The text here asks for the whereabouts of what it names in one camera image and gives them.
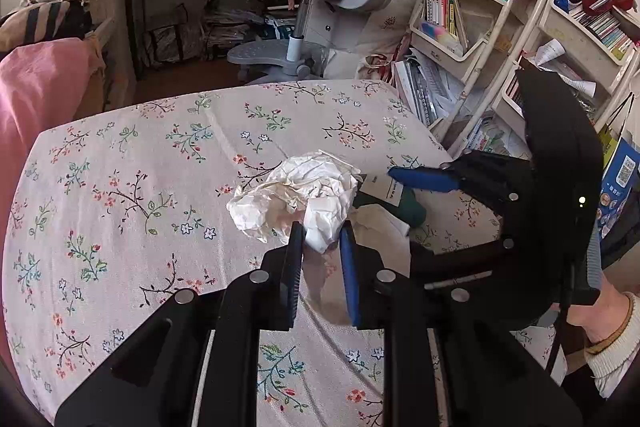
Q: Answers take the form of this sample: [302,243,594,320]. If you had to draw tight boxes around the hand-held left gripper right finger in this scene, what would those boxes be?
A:
[338,226,584,427]

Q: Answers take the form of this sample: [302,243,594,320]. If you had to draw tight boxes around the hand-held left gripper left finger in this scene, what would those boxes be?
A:
[54,222,307,427]

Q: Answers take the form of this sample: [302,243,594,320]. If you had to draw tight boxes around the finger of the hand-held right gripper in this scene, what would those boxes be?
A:
[388,151,532,229]
[409,236,532,291]

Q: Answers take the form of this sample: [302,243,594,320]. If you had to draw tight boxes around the clear plastic bottle green label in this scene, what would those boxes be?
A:
[352,174,429,230]

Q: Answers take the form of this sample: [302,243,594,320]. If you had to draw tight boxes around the large white tissue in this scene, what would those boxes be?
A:
[226,150,364,254]

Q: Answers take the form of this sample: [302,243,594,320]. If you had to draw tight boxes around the person's right forearm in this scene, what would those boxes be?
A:
[584,293,640,400]

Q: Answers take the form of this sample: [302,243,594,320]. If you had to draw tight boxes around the person's right hand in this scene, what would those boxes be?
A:
[566,277,627,346]

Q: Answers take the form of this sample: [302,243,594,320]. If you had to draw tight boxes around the yellow blue box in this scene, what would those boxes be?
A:
[596,127,640,240]

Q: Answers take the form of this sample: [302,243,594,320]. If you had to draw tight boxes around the pile of papers and folders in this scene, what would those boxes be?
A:
[392,54,483,130]

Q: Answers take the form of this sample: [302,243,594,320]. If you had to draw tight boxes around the large white book rack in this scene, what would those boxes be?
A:
[447,0,640,158]

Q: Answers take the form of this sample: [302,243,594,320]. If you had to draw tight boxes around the floral tablecloth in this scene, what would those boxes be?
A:
[2,79,568,427]

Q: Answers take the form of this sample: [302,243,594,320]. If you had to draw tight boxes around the small white book rack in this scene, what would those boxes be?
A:
[409,0,517,75]

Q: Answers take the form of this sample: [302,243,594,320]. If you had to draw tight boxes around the pile of newspapers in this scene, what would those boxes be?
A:
[201,4,283,60]

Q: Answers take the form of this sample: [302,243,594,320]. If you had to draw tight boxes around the pink blanket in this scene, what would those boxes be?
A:
[0,39,107,238]

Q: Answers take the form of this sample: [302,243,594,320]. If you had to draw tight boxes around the striped beige bag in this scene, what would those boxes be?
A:
[0,0,105,54]

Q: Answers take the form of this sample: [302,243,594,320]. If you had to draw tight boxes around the black cable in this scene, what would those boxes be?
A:
[546,302,572,374]

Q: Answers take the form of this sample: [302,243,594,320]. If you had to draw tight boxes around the brown bead bracelet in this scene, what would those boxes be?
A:
[584,293,635,355]

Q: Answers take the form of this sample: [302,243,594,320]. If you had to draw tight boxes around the patterned bag black handles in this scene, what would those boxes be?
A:
[144,4,202,68]

